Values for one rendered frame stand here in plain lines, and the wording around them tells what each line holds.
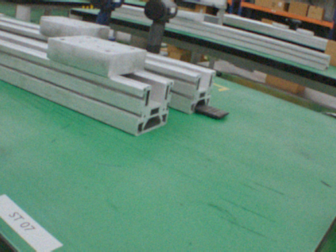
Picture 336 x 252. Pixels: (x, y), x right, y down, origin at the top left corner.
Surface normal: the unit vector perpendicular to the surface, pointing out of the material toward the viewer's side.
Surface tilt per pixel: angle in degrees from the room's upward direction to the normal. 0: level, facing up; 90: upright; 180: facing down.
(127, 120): 90
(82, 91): 90
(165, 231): 0
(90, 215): 0
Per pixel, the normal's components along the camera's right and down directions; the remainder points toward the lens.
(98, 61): -0.50, 0.22
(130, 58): 0.85, 0.32
